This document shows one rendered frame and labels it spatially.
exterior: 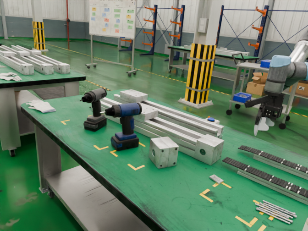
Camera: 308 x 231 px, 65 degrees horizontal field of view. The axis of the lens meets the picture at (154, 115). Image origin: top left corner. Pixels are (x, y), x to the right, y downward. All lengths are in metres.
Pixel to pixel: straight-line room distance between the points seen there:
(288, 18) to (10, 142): 8.23
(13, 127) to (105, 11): 5.05
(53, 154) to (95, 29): 5.72
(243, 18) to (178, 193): 8.99
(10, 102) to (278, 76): 2.22
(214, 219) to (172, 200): 0.15
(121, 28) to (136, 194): 6.15
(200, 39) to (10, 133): 3.37
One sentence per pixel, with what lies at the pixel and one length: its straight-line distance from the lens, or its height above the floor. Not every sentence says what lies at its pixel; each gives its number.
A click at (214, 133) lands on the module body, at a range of 1.30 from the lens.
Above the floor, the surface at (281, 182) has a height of 0.81.
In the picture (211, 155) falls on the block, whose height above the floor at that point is 0.83.
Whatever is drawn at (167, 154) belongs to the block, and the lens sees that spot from 1.04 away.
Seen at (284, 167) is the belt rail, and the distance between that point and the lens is 1.28.
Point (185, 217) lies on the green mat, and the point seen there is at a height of 0.78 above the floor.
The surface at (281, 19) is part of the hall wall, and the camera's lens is 9.15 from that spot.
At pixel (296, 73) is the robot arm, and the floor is 1.21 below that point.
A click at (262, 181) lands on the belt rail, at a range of 1.11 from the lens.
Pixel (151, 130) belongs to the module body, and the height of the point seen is 0.83.
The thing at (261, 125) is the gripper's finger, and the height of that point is 0.96.
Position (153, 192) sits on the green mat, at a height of 0.78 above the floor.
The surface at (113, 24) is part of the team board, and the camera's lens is 7.00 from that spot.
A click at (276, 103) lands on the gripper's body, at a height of 1.07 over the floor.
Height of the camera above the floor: 1.35
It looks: 20 degrees down
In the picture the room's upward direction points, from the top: 5 degrees clockwise
